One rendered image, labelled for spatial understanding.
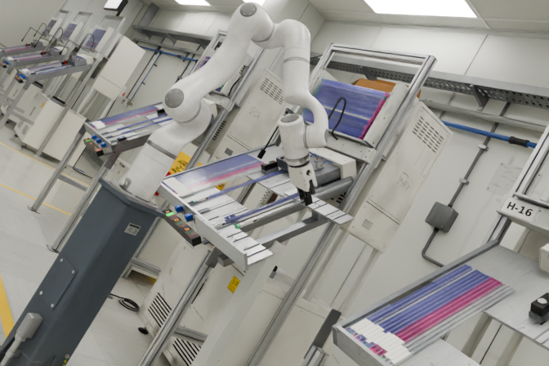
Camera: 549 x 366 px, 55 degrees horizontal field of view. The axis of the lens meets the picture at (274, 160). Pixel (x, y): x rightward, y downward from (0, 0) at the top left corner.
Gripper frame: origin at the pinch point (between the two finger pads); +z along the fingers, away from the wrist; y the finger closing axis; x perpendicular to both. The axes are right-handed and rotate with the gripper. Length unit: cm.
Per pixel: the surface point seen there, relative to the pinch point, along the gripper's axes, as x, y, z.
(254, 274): 22.7, 9.4, 25.3
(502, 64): -258, 93, 59
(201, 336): 44, 29, 56
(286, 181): -25, 52, 26
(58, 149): 3, 497, 137
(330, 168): -41, 37, 22
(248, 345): 25, 31, 78
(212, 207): 13, 56, 21
